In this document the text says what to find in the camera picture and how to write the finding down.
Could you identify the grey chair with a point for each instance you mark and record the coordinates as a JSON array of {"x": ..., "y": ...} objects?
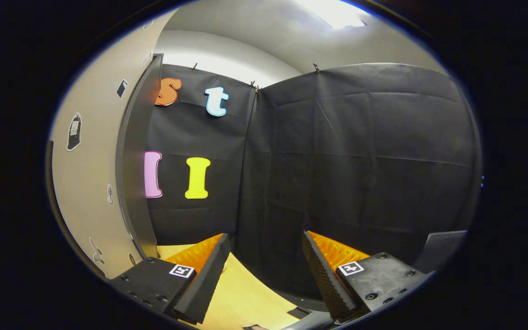
[{"x": 440, "y": 250}]

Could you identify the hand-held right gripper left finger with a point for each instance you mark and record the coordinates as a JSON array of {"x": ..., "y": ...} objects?
[{"x": 206, "y": 284}]

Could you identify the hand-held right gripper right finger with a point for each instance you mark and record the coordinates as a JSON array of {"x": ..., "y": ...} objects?
[{"x": 326, "y": 284}]

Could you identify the long ceiling light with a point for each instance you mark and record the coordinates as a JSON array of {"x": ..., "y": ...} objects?
[{"x": 332, "y": 11}]

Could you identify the black backdrop cloth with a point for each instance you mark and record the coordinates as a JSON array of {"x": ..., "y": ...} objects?
[{"x": 360, "y": 160}]

